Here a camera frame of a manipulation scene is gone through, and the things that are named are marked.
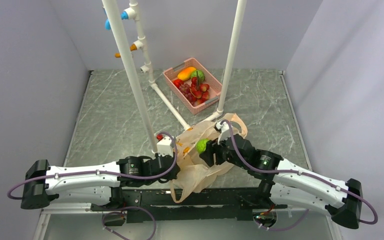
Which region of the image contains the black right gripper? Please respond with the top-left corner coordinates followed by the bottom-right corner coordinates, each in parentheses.
top-left (200, 131), bottom-right (249, 170)

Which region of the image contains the green fake fruit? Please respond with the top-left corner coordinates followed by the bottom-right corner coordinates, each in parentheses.
top-left (195, 138), bottom-right (210, 154)

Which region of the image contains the translucent orange plastic bag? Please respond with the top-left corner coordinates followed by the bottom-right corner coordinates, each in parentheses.
top-left (169, 120), bottom-right (234, 204)

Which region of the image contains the red fake strawberry bunch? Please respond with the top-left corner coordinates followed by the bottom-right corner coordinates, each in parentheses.
top-left (190, 77), bottom-right (210, 107)

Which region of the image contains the red fake grape bunch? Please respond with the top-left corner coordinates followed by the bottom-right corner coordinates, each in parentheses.
top-left (178, 83), bottom-right (197, 104)

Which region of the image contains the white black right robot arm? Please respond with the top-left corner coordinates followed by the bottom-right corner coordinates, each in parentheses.
top-left (195, 134), bottom-right (362, 229)

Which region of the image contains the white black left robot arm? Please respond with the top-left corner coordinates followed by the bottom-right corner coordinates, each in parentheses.
top-left (20, 154), bottom-right (180, 210)

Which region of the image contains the red fake fruit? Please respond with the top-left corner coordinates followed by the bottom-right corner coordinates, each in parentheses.
top-left (172, 79), bottom-right (184, 89)

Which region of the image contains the green fake custard apple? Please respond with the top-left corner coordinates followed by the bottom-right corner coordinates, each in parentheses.
top-left (190, 69), bottom-right (206, 84)

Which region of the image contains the yellow orange fake mango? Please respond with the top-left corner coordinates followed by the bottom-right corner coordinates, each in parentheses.
top-left (177, 66), bottom-right (197, 82)

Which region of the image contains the pink perforated plastic basket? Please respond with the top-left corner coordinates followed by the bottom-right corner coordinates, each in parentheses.
top-left (163, 57), bottom-right (222, 115)

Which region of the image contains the orange brass faucet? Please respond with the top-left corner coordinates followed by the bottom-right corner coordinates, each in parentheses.
top-left (114, 44), bottom-right (138, 58)

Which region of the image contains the blue plastic faucet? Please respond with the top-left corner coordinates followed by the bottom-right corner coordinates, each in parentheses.
top-left (102, 7), bottom-right (129, 30)

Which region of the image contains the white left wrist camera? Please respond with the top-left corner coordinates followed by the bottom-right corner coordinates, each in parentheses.
top-left (156, 133), bottom-right (174, 156)

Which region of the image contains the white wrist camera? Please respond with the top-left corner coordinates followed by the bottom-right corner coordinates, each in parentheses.
top-left (214, 119), bottom-right (234, 145)
top-left (156, 133), bottom-right (174, 156)

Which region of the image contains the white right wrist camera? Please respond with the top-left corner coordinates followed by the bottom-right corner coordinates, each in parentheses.
top-left (214, 119), bottom-right (234, 145)

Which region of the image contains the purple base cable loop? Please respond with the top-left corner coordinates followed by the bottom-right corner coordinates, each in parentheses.
top-left (101, 204), bottom-right (158, 240)

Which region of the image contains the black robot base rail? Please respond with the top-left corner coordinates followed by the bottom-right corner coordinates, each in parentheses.
top-left (90, 187), bottom-right (286, 223)

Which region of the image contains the white PVC pipe frame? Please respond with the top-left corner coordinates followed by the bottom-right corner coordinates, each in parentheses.
top-left (102, 0), bottom-right (247, 153)

